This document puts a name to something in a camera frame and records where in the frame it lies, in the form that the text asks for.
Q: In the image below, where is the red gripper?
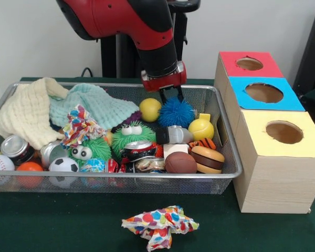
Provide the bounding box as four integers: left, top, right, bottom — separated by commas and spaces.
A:
141, 61, 187, 105

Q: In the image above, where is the small blue spiky ball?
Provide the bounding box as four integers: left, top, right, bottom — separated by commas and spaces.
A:
157, 96, 196, 129

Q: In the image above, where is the teal knitted cloth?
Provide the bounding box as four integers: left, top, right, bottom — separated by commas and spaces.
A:
49, 83, 140, 129

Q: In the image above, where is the polka dot cloth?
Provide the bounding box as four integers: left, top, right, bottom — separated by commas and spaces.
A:
60, 104, 108, 149
121, 205, 200, 252

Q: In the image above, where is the cream knitted cloth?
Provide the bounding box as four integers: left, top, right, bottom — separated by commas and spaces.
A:
0, 77, 69, 151

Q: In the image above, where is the shallow clear mesh bin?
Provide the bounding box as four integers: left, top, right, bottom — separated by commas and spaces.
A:
0, 81, 244, 195

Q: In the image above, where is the wooden box with three holes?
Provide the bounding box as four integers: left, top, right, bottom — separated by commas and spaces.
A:
214, 51, 315, 214

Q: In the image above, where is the yellow smiley ball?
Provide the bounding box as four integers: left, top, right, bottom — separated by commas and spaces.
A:
139, 98, 162, 122

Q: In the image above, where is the brown toy football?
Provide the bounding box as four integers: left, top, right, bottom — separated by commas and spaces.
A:
164, 151, 198, 174

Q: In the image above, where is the small green spiky ball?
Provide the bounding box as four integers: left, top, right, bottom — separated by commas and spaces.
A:
111, 121, 155, 158

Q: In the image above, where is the wooden burger toy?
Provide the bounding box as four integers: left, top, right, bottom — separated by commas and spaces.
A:
190, 145, 226, 174

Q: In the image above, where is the green spiky ball with eyes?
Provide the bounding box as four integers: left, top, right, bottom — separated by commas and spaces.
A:
68, 138, 111, 169

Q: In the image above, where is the black and white soccer ball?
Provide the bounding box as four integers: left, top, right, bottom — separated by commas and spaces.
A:
48, 156, 80, 188

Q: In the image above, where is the black upright panel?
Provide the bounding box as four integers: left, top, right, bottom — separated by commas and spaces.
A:
291, 4, 315, 92

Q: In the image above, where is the white baseball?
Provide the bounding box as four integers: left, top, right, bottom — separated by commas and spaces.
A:
0, 154, 16, 186

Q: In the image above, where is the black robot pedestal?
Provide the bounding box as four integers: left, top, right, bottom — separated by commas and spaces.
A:
96, 0, 202, 79

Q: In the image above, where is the black looped cable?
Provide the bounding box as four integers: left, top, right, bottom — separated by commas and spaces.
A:
80, 67, 103, 78

